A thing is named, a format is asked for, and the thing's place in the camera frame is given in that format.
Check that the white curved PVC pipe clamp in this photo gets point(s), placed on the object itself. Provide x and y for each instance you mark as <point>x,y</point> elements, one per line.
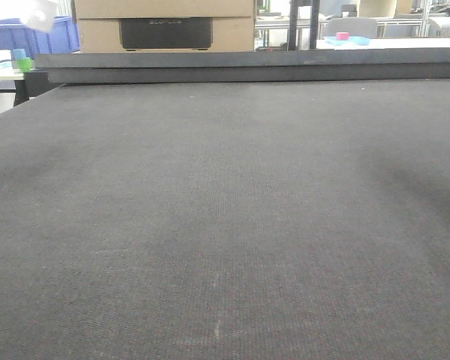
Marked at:
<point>39,14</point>

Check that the pink tape roll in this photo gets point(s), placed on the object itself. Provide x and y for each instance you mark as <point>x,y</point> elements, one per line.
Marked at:
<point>342,35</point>

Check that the light blue tray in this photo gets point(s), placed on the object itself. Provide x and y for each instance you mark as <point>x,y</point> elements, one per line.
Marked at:
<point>357,40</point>

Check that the large cardboard box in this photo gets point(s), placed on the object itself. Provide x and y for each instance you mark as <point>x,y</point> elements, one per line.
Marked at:
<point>165,26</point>

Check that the green and blue cups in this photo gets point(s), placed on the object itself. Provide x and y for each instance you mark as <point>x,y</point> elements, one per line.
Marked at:
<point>23,62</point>

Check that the white folding side table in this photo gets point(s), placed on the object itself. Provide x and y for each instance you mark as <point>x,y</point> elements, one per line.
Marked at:
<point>14,82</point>

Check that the white paper cup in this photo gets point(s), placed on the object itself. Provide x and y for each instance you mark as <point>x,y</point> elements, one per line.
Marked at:
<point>6,61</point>

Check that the blue plastic crate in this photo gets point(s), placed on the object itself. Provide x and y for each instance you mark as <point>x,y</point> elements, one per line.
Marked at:
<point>63,38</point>

